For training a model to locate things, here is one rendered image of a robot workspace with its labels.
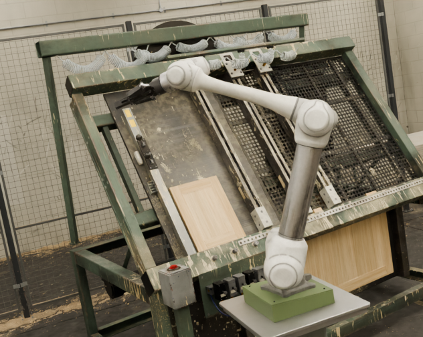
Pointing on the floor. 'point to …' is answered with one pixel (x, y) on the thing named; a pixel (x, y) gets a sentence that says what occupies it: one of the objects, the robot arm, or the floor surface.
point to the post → (183, 322)
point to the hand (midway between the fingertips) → (122, 103)
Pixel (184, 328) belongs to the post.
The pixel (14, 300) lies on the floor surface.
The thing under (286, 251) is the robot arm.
